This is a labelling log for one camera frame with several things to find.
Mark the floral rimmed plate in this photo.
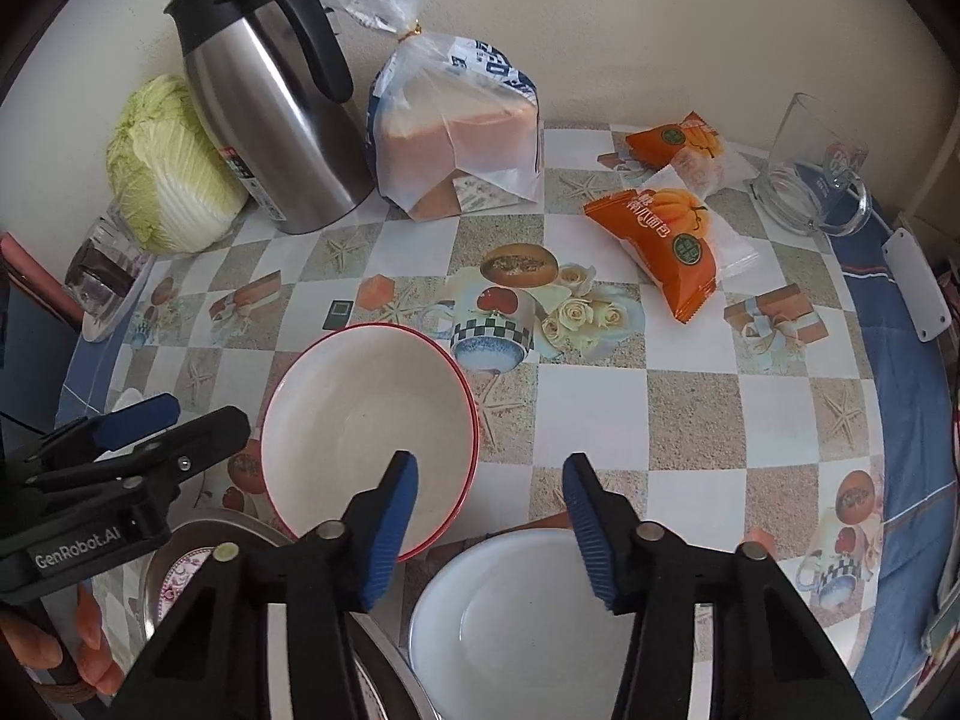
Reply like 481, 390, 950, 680
156, 546, 213, 622

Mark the red rimmed white bowl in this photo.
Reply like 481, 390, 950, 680
260, 323, 480, 561

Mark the small white bowl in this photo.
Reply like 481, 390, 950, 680
409, 530, 633, 718

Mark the person's left hand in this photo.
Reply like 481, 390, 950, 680
0, 583, 125, 699

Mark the white floral tray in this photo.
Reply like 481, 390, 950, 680
82, 255, 156, 343

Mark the stainless steel basin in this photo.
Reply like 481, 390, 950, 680
112, 520, 436, 718

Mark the pink rolled mat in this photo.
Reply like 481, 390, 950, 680
2, 232, 83, 330

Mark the napa cabbage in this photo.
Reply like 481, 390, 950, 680
106, 75, 247, 255

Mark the checkered patterned tablecloth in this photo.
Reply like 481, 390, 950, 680
59, 127, 884, 665

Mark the orange snack packet front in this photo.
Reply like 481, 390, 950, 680
584, 179, 760, 323

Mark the orange snack packet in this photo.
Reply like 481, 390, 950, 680
625, 112, 727, 197
584, 179, 760, 323

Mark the stainless steel thermos jug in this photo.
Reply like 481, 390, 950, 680
164, 0, 374, 234

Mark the clear glass mug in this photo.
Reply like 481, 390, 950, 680
748, 93, 872, 238

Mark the bagged sliced bread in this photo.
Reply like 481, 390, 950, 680
320, 0, 542, 223

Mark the orange snack packet back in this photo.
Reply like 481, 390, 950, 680
625, 112, 727, 197

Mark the glass teapot brown handle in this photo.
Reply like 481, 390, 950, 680
65, 215, 149, 316

